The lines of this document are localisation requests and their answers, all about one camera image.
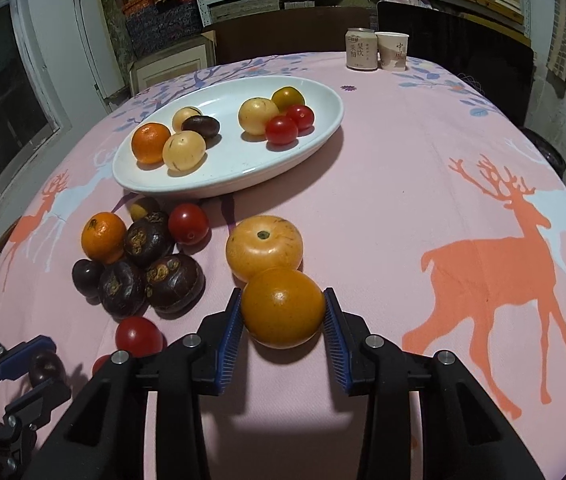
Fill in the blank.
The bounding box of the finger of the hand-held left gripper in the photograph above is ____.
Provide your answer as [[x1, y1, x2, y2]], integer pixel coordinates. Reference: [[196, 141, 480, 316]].
[[5, 385, 72, 432], [0, 336, 58, 380]]

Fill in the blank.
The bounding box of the dark brown chair back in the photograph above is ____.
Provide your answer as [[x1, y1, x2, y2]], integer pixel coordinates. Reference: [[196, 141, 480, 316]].
[[203, 6, 378, 66]]

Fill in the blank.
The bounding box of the wooden framed picture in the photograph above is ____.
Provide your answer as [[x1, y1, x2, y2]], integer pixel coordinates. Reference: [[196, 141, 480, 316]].
[[130, 40, 216, 96]]

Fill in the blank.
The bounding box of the white oval plate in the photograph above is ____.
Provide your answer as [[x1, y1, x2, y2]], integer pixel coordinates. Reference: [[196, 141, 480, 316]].
[[113, 76, 344, 199]]

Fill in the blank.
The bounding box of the white leaning board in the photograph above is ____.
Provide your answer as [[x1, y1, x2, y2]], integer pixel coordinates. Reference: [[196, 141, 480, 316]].
[[73, 0, 124, 101]]

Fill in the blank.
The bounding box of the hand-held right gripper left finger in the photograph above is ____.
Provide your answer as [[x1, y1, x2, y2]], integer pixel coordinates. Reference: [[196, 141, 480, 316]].
[[23, 287, 244, 480]]

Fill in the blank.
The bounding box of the deep orange tomato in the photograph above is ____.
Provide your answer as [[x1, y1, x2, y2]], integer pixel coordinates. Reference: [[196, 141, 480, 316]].
[[241, 267, 326, 350]]

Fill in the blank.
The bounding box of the dark purple round fruit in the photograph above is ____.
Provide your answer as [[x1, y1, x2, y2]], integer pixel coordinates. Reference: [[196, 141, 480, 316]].
[[30, 350, 67, 386]]

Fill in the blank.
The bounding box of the dark brown water chestnut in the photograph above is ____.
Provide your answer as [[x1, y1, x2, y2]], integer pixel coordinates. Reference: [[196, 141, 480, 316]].
[[99, 261, 146, 318], [123, 212, 174, 268], [144, 254, 206, 313], [181, 115, 222, 140]]

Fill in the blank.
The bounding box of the pink deer print tablecloth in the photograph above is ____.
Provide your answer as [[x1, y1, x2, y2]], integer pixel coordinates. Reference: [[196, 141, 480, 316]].
[[0, 50, 566, 480]]

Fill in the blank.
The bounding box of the aluminium frame window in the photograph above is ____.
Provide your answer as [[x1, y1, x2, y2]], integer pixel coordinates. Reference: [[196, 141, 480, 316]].
[[0, 0, 71, 201]]

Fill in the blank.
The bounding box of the pile of patterned gift boxes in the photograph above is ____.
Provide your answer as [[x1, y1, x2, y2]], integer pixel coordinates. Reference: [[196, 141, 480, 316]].
[[108, 0, 204, 58]]

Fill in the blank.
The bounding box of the beige drink can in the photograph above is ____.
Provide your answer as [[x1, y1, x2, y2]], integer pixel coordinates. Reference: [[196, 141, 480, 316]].
[[345, 28, 378, 71]]

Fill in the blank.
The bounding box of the large yellow-orange tomato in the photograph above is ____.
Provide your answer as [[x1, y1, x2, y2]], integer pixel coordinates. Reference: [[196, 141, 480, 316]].
[[225, 215, 304, 283]]

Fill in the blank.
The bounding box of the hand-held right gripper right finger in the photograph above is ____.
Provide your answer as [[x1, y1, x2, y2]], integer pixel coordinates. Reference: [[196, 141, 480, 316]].
[[323, 287, 546, 480]]

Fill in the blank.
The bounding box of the orange tangerine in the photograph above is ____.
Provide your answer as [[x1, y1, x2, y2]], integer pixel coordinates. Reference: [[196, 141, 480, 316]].
[[131, 122, 172, 165], [81, 212, 128, 265]]

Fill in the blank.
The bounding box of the black round stool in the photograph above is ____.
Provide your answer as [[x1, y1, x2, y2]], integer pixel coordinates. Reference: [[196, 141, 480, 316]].
[[518, 127, 566, 176]]

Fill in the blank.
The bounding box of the small olive yellow fruit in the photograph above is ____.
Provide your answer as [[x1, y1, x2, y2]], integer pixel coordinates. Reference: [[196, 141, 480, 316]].
[[129, 196, 161, 222]]

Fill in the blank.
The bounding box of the pale yellow round fruit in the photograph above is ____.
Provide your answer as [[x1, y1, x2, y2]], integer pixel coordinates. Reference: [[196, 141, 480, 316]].
[[238, 97, 280, 136], [162, 130, 208, 173]]

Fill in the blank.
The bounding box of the small pale yellow fruit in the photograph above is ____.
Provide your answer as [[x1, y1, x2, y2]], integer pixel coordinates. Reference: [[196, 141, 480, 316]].
[[171, 106, 202, 133]]

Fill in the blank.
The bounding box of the white paper cup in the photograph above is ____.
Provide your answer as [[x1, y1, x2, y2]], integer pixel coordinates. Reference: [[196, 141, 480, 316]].
[[375, 31, 409, 71]]

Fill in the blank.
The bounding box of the dark purple cherry tomato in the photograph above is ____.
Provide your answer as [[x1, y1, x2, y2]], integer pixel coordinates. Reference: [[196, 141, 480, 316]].
[[72, 259, 106, 298]]

